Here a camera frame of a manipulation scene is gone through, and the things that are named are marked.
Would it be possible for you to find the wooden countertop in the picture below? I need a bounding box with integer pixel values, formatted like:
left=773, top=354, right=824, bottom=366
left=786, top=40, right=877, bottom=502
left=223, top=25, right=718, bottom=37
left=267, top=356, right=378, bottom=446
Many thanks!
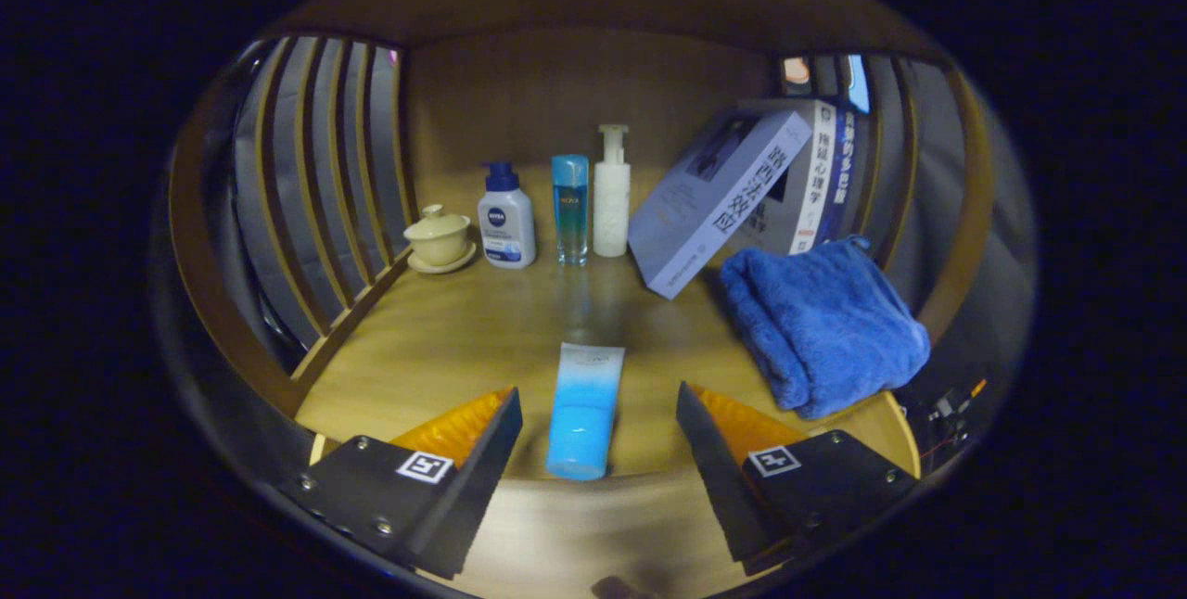
left=295, top=165, right=921, bottom=481

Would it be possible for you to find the white spine book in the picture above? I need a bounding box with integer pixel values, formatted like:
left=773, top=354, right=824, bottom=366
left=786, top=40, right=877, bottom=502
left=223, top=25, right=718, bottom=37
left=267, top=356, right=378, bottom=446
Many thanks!
left=737, top=98, right=839, bottom=257

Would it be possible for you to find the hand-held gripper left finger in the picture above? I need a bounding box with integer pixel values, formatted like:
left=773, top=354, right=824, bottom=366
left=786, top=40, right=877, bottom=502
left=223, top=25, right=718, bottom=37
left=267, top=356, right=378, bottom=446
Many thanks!
left=278, top=388, right=524, bottom=580

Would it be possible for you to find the white lotion bottle blue cap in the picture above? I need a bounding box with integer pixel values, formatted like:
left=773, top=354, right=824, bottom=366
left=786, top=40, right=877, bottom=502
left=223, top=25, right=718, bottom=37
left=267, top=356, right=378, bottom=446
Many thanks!
left=477, top=161, right=538, bottom=270

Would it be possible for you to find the lavender book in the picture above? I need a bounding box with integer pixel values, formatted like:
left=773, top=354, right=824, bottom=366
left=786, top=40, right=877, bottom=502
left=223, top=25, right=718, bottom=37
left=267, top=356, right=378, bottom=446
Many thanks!
left=628, top=109, right=814, bottom=301

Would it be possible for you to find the blue folded towel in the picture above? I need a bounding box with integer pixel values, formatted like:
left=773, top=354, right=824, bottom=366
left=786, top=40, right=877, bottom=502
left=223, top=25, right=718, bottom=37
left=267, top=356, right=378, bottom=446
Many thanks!
left=720, top=236, right=932, bottom=421

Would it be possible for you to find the wooden cabinet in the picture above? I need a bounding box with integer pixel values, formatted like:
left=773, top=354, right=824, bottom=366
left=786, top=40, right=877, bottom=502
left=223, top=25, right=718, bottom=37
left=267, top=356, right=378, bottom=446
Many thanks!
left=167, top=0, right=1021, bottom=498

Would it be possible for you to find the blue and white tube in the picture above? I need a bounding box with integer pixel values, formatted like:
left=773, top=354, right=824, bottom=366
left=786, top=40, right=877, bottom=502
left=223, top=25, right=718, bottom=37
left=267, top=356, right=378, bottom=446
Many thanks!
left=545, top=342, right=627, bottom=481

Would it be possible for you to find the white pump bottle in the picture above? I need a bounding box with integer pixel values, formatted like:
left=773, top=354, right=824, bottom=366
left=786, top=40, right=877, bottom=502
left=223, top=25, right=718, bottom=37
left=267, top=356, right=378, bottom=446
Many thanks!
left=593, top=124, right=632, bottom=259

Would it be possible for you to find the orange and black clamp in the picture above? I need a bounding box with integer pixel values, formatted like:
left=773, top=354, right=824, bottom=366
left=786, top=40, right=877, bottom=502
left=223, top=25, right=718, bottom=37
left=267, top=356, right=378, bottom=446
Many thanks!
left=927, top=376, right=989, bottom=452

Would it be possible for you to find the clear blue bottle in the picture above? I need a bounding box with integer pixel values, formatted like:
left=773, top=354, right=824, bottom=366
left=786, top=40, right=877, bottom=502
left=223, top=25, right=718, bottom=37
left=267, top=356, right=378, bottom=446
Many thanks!
left=552, top=154, right=591, bottom=267

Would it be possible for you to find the cream lidded teacup with saucer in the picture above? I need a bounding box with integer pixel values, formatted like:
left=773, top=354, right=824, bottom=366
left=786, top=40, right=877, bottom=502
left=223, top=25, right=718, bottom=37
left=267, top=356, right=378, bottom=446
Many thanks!
left=403, top=204, right=479, bottom=275

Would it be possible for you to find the blue spine book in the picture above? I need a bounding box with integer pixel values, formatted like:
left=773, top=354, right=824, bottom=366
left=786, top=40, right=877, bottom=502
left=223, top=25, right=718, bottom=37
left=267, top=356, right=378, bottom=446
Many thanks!
left=816, top=104, right=860, bottom=244

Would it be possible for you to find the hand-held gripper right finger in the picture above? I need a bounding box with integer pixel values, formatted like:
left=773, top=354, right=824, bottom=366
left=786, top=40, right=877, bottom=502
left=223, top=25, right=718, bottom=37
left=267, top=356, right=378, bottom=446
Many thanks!
left=676, top=382, right=919, bottom=577

